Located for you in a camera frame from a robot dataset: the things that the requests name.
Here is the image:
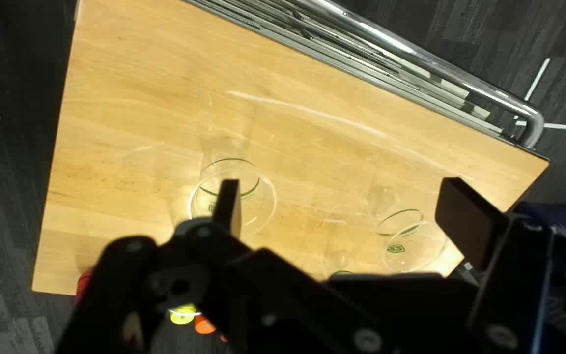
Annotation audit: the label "orange toy ring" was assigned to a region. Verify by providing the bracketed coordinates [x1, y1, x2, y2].
[192, 312, 220, 338]

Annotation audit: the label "chrome cart handle bar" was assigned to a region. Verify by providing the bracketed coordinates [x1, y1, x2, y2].
[290, 0, 548, 149]

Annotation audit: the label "red toy radish green leaves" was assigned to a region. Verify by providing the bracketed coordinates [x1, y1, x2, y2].
[74, 263, 96, 298]

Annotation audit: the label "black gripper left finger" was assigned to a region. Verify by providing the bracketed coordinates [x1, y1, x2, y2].
[212, 178, 241, 235]

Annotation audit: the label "clear plastic cup green logo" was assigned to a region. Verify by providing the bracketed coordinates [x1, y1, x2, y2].
[188, 133, 279, 232]
[367, 184, 450, 271]

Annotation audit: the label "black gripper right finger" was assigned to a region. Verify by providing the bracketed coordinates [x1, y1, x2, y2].
[434, 174, 514, 273]

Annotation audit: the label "yellow toy ring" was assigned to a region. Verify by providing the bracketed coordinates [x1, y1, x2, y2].
[167, 302, 198, 328]

